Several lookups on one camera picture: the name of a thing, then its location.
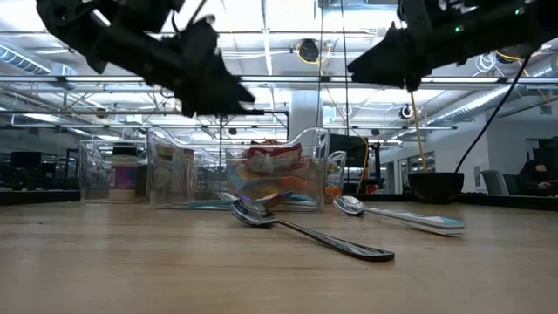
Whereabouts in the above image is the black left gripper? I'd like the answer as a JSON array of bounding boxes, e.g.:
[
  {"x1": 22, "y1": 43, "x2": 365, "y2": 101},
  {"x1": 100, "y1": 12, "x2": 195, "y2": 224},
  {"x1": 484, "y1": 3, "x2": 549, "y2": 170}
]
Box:
[{"x1": 165, "y1": 16, "x2": 265, "y2": 117}]

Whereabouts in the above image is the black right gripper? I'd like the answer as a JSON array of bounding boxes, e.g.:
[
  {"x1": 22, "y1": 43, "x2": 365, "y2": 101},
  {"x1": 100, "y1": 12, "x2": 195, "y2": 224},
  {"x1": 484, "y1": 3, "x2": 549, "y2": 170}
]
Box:
[{"x1": 346, "y1": 0, "x2": 439, "y2": 92}]

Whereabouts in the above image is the red ramen packet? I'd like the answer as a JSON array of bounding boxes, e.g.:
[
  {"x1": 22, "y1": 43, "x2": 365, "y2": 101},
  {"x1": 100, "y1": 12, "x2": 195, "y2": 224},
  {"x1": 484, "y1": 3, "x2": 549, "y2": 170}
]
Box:
[{"x1": 246, "y1": 142, "x2": 305, "y2": 175}]

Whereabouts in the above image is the blue edged ramen packet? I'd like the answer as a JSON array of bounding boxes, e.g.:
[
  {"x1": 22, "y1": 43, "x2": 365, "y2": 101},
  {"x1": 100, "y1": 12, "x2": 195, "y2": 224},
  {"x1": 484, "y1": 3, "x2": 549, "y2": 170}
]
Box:
[{"x1": 226, "y1": 163, "x2": 252, "y2": 195}]

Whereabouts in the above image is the brown spice bottle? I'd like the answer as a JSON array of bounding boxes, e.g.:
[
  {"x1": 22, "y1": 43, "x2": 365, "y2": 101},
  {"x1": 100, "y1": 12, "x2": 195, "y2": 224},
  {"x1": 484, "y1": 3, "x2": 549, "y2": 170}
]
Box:
[{"x1": 181, "y1": 147, "x2": 196, "y2": 195}]

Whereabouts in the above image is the plain steel spoon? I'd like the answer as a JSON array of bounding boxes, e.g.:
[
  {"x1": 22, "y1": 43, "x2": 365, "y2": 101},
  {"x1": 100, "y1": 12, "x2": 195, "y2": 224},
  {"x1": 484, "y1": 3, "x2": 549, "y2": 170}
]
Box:
[{"x1": 216, "y1": 190, "x2": 240, "y2": 205}]

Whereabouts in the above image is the orange ramen packet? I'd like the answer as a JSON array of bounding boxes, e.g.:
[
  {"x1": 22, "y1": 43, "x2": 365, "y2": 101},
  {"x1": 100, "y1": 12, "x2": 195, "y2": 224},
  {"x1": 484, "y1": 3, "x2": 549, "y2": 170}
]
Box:
[{"x1": 243, "y1": 174, "x2": 324, "y2": 198}]

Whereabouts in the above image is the iridescent spoon blue handle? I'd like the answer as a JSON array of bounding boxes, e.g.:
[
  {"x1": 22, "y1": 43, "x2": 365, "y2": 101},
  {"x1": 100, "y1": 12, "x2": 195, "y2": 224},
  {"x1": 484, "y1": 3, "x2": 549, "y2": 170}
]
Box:
[{"x1": 255, "y1": 190, "x2": 294, "y2": 209}]

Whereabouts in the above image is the purple label black lid bottle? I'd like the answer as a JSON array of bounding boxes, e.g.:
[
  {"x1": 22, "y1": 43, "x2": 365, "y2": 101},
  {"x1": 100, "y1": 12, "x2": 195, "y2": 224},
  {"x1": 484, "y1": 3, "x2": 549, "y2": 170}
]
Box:
[{"x1": 112, "y1": 146, "x2": 140, "y2": 192}]

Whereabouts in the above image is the black ceiling fixture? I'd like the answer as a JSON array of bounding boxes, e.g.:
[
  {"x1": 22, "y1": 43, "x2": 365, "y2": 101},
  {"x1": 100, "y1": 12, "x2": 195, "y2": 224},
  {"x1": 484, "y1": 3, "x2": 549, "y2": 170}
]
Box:
[{"x1": 297, "y1": 38, "x2": 321, "y2": 64}]

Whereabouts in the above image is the black monitor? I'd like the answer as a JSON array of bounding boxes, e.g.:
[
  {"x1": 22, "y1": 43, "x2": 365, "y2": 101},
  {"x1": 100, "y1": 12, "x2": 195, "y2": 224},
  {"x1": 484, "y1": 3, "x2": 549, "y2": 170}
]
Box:
[
  {"x1": 10, "y1": 151, "x2": 44, "y2": 172},
  {"x1": 329, "y1": 133, "x2": 371, "y2": 170}
]

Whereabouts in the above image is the dark steel spoon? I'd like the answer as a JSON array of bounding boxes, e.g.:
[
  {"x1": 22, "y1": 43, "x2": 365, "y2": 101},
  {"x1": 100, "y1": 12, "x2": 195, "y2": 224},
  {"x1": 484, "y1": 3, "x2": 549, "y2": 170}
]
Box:
[{"x1": 228, "y1": 198, "x2": 397, "y2": 263}]

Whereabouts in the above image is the clear plastic bin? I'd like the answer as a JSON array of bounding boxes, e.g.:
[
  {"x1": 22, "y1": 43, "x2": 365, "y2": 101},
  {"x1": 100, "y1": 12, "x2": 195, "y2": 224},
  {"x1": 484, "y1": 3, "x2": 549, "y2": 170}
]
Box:
[
  {"x1": 146, "y1": 126, "x2": 331, "y2": 214},
  {"x1": 224, "y1": 139, "x2": 349, "y2": 206},
  {"x1": 78, "y1": 138, "x2": 152, "y2": 204}
]

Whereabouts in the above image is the red bowl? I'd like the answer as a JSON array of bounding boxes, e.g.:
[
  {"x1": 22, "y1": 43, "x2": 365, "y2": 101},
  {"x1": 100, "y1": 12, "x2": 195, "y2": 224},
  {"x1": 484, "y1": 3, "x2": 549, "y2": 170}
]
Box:
[{"x1": 406, "y1": 171, "x2": 466, "y2": 205}]

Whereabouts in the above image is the grey office chair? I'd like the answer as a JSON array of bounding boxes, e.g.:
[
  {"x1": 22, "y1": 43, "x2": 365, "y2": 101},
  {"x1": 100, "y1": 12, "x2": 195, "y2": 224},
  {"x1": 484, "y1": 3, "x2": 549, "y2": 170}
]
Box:
[{"x1": 479, "y1": 168, "x2": 510, "y2": 196}]

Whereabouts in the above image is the person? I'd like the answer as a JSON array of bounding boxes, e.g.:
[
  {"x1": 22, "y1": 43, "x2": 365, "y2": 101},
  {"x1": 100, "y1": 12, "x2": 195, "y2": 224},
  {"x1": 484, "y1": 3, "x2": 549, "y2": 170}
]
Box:
[{"x1": 516, "y1": 159, "x2": 558, "y2": 197}]

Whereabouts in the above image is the yellow cable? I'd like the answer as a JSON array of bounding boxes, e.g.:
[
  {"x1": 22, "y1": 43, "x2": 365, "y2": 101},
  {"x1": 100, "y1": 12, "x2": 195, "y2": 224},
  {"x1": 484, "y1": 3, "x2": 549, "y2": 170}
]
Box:
[{"x1": 407, "y1": 89, "x2": 431, "y2": 174}]

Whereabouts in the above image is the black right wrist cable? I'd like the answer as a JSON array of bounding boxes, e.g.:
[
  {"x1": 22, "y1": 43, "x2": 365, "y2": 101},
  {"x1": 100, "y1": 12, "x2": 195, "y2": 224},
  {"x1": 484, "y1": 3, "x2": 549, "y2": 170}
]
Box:
[{"x1": 454, "y1": 54, "x2": 533, "y2": 174}]

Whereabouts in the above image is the steel spoon light blue handle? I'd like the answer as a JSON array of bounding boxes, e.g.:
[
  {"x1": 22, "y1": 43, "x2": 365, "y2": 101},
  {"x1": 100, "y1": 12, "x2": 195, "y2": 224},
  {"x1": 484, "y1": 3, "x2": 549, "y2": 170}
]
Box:
[{"x1": 332, "y1": 195, "x2": 466, "y2": 237}]

